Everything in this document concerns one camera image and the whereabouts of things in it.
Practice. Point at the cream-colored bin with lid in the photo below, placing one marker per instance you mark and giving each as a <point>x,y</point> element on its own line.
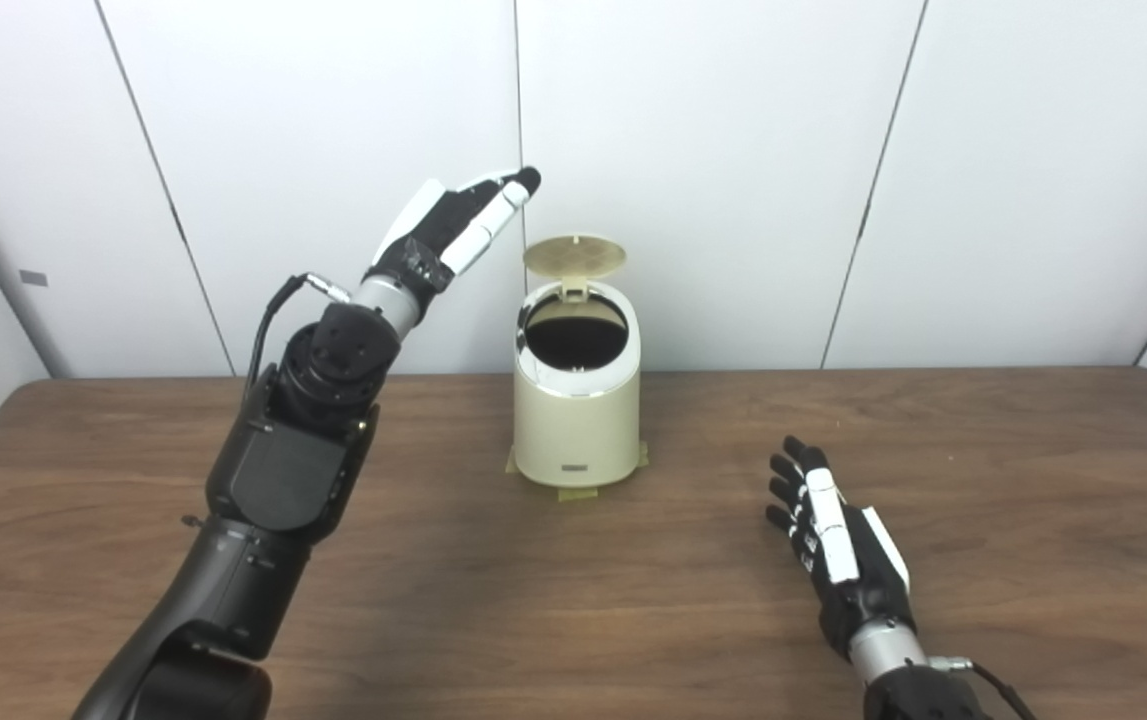
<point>578,430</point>

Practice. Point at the small grey wall sticker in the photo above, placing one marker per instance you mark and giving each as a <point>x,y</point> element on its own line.
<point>33,278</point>

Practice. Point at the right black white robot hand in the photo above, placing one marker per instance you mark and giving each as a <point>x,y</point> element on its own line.
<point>843,550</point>

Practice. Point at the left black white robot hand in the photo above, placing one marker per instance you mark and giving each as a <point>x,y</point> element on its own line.
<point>443,225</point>

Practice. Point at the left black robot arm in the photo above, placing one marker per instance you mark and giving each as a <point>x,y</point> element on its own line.
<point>283,470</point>

